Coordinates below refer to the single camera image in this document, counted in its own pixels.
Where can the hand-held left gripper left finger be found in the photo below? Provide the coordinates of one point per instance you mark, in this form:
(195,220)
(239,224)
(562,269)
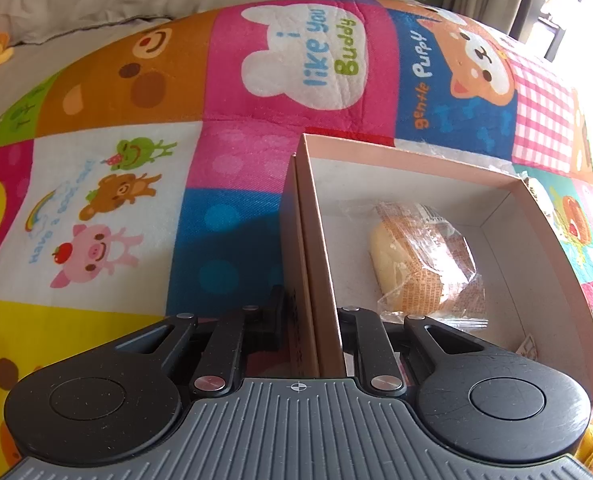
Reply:
(271,327)

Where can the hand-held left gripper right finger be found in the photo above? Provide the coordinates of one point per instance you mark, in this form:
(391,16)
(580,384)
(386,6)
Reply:
(367,342)

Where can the pink cardboard box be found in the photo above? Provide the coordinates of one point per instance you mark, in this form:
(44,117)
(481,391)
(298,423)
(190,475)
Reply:
(336,230)

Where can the wrapped bread bun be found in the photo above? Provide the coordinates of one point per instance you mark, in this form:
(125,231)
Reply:
(416,260)

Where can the small white paper tag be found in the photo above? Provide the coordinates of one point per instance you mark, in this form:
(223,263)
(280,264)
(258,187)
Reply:
(529,347)

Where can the colourful cartoon printed blanket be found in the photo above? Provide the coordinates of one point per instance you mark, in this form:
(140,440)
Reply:
(141,185)

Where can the black chair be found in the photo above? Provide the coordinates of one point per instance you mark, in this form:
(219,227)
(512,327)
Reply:
(551,35)

